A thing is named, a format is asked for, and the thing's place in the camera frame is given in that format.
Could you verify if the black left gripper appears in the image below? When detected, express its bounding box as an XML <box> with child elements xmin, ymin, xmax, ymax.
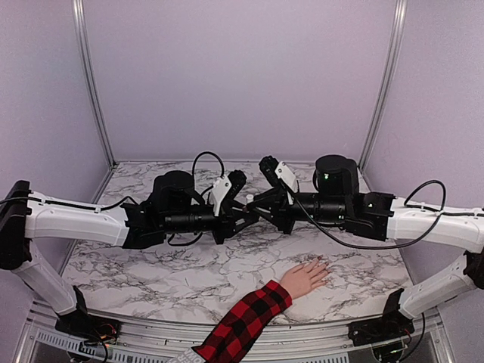
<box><xmin>163</xmin><ymin>203</ymin><xmax>259</xmax><ymax>245</ymax></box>

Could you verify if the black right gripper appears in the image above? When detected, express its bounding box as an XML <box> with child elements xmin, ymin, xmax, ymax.
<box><xmin>247</xmin><ymin>186</ymin><xmax>349</xmax><ymax>235</ymax></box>

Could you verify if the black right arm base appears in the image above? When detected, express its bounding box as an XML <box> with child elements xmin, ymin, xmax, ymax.
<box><xmin>348</xmin><ymin>289</ymin><xmax>415</xmax><ymax>346</ymax></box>

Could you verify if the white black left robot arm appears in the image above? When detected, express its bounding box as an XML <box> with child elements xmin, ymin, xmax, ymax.
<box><xmin>1</xmin><ymin>170</ymin><xmax>259</xmax><ymax>337</ymax></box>

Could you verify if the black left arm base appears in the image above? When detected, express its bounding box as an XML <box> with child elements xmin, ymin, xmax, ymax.
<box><xmin>55</xmin><ymin>286</ymin><xmax>120</xmax><ymax>344</ymax></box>

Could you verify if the red black plaid sleeve forearm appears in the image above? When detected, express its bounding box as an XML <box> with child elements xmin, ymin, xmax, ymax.
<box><xmin>192</xmin><ymin>281</ymin><xmax>292</xmax><ymax>362</ymax></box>

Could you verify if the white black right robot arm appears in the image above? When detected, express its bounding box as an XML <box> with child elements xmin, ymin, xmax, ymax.
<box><xmin>247</xmin><ymin>155</ymin><xmax>483</xmax><ymax>339</ymax></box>

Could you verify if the person's bare hand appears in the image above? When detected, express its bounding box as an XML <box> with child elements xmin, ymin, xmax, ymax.
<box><xmin>279</xmin><ymin>259</ymin><xmax>330</xmax><ymax>299</ymax></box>

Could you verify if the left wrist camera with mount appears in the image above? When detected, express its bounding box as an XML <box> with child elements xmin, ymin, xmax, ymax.
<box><xmin>209</xmin><ymin>170</ymin><xmax>247</xmax><ymax>217</ymax></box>

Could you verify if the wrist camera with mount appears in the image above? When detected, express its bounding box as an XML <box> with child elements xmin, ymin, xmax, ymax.
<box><xmin>209</xmin><ymin>170</ymin><xmax>247</xmax><ymax>217</ymax></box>
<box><xmin>259</xmin><ymin>156</ymin><xmax>299</xmax><ymax>205</ymax></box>

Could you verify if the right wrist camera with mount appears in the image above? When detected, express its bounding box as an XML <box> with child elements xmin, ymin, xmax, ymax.
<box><xmin>259</xmin><ymin>156</ymin><xmax>299</xmax><ymax>205</ymax></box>

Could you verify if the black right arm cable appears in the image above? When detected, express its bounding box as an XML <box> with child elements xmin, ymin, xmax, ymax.
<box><xmin>279</xmin><ymin>180</ymin><xmax>447</xmax><ymax>250</ymax></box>

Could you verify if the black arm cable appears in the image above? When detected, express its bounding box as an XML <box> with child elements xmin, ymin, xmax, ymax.
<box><xmin>279</xmin><ymin>180</ymin><xmax>447</xmax><ymax>250</ymax></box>
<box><xmin>166</xmin><ymin>150</ymin><xmax>226</xmax><ymax>247</ymax></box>

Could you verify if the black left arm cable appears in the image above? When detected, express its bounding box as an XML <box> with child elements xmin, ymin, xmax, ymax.
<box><xmin>166</xmin><ymin>150</ymin><xmax>226</xmax><ymax>247</ymax></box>

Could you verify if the aluminium right rear frame post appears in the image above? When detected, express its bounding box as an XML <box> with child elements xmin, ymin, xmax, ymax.
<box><xmin>358</xmin><ymin>0</ymin><xmax>408</xmax><ymax>173</ymax></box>

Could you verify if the aluminium frame post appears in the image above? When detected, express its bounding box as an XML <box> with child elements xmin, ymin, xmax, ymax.
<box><xmin>358</xmin><ymin>0</ymin><xmax>408</xmax><ymax>173</ymax></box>
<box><xmin>72</xmin><ymin>0</ymin><xmax>116</xmax><ymax>169</ymax></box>

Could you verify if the aluminium left rear frame post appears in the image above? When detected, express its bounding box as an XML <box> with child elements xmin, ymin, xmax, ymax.
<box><xmin>72</xmin><ymin>0</ymin><xmax>116</xmax><ymax>169</ymax></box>

